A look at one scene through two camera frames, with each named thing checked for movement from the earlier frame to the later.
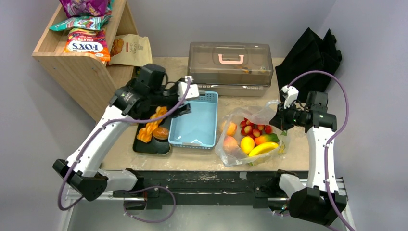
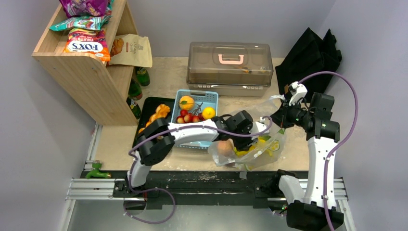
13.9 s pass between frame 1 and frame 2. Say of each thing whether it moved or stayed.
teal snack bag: stayed
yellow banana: moved
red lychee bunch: moved
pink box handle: stayed
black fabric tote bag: stayed
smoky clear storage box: stayed
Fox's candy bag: stayed
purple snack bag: stayed
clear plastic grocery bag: moved
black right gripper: stayed
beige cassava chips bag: stayed
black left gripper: moved
